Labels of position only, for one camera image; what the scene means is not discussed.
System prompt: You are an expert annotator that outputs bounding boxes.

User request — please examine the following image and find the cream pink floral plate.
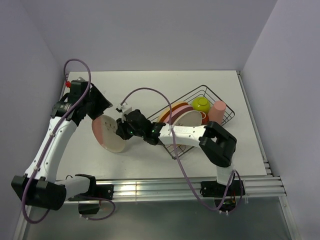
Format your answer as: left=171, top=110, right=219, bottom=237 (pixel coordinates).
left=91, top=115, right=126, bottom=153

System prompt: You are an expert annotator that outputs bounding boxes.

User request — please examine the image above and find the yellow plastic plate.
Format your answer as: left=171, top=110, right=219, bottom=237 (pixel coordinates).
left=156, top=101, right=190, bottom=122

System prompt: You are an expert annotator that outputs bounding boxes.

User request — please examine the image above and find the pink plastic plate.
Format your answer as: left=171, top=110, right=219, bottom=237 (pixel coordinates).
left=157, top=104, right=193, bottom=124

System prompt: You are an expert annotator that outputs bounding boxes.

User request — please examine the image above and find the cream yellow floral plate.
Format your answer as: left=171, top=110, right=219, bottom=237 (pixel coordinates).
left=173, top=110, right=202, bottom=127

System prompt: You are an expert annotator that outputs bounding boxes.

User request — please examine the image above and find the lime green bowl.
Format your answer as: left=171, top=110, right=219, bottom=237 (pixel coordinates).
left=191, top=96, right=211, bottom=114

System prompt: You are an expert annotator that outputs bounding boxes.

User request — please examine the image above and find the orange black mug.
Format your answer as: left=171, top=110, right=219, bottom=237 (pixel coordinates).
left=200, top=111, right=209, bottom=125

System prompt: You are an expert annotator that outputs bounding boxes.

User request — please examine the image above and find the salmon pink cup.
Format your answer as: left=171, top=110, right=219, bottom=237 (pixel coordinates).
left=208, top=100, right=227, bottom=125

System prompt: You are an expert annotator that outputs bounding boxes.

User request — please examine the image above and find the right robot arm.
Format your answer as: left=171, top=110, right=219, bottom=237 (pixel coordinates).
left=116, top=107, right=245, bottom=197

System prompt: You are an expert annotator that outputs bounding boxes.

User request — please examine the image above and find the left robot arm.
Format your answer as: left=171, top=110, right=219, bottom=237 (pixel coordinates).
left=11, top=77, right=112, bottom=211

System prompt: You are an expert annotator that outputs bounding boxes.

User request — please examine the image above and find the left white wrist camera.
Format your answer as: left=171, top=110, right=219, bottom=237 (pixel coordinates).
left=64, top=77, right=88, bottom=88

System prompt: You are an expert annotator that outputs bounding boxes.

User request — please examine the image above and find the dark wire dish rack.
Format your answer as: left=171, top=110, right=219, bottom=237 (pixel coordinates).
left=147, top=84, right=236, bottom=160

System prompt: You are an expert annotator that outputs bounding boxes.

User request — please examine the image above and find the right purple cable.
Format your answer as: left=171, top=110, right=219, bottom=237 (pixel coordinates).
left=120, top=87, right=245, bottom=212

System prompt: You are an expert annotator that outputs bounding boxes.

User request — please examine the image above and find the purple cable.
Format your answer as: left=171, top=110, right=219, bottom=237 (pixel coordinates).
left=120, top=87, right=245, bottom=212
left=21, top=58, right=91, bottom=224

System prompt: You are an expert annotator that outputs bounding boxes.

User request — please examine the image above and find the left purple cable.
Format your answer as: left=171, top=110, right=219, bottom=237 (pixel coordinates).
left=21, top=58, right=91, bottom=224

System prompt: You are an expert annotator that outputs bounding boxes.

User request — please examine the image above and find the aluminium mounting rail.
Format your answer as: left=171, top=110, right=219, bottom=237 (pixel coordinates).
left=97, top=175, right=287, bottom=203

